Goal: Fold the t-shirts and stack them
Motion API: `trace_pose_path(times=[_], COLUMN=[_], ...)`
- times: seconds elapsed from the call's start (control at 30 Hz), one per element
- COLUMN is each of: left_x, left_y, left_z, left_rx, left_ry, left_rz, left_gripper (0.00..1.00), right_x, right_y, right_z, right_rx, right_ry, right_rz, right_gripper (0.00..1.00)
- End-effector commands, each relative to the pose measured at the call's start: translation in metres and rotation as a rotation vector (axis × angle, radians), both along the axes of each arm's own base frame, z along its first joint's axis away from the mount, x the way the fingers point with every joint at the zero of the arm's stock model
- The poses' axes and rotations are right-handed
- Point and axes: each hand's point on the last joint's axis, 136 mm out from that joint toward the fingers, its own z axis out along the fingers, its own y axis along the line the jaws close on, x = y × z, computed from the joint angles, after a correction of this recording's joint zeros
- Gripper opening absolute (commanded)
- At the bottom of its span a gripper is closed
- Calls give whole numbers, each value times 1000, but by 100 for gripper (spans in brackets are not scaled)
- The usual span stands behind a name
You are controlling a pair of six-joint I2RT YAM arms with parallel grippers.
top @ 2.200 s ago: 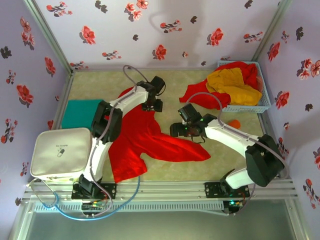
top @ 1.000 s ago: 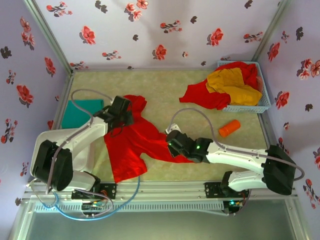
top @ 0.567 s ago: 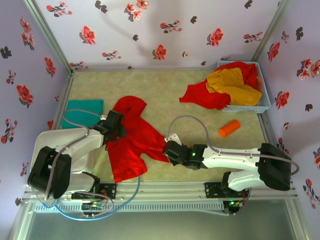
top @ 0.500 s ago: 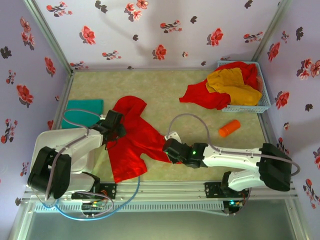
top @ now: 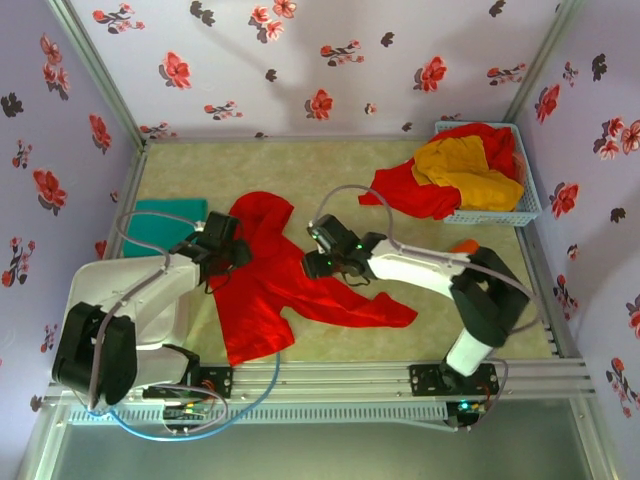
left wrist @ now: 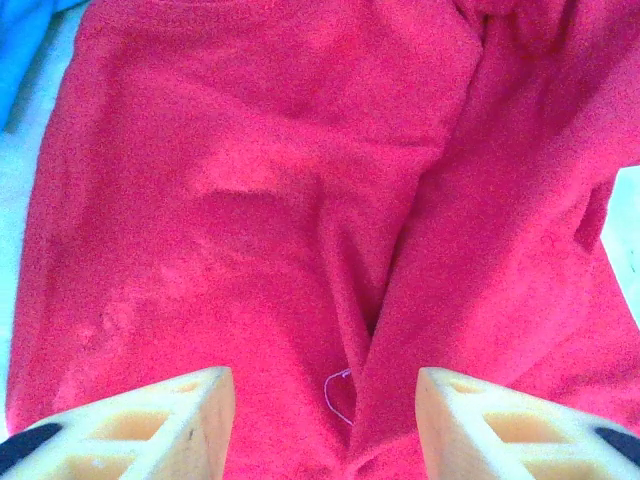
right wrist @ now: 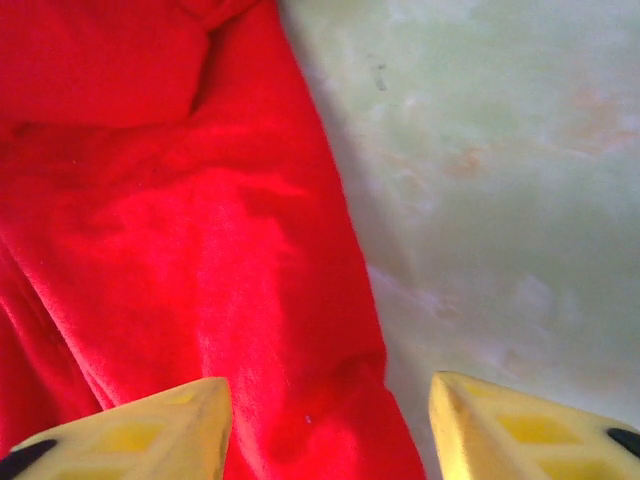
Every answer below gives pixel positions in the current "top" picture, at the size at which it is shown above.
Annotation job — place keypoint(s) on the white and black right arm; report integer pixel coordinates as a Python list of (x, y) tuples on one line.
[(425, 265)]

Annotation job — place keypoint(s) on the green circuit board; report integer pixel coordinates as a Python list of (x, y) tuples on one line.
[(185, 412)]

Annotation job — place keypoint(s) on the yellow t-shirt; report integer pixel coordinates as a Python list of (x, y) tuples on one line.
[(460, 170)]

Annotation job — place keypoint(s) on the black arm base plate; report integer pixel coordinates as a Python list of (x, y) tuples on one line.
[(425, 380), (220, 382)]

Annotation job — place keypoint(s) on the aluminium corner post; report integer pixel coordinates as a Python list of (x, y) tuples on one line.
[(542, 60), (97, 70)]

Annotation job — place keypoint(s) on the aluminium front rail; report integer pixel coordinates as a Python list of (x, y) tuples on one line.
[(320, 380)]

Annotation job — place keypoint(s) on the black controller box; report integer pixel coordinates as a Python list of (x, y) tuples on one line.
[(465, 412)]

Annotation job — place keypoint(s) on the blue plastic basket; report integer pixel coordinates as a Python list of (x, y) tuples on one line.
[(530, 205)]

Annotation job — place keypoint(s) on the blue stethoscope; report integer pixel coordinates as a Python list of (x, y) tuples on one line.
[(260, 395)]

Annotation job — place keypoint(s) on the folded teal t-shirt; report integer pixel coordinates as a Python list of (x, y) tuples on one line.
[(150, 220)]

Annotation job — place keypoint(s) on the orange bottle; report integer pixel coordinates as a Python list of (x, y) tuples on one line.
[(466, 246)]

